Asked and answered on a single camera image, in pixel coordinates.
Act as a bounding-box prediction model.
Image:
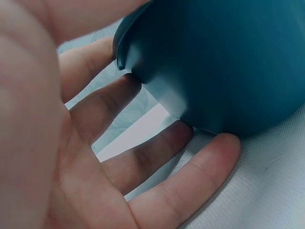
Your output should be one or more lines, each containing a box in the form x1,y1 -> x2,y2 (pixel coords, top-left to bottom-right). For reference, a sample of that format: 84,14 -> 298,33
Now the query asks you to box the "person's left hand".
0,0 -> 242,229

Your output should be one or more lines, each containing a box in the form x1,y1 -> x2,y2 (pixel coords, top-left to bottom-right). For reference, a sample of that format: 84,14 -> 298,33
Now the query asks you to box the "dark teal smooth container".
112,0 -> 305,139

